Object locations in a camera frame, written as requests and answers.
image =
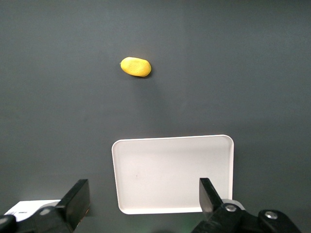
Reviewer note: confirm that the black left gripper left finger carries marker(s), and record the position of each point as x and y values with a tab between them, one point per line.
73	204

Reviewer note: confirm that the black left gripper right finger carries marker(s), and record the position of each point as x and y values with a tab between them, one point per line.
211	206

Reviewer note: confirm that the white rectangular plastic tray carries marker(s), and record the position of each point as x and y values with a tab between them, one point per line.
170	174

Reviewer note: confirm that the yellow lemon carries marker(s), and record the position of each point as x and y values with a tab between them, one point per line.
136	66

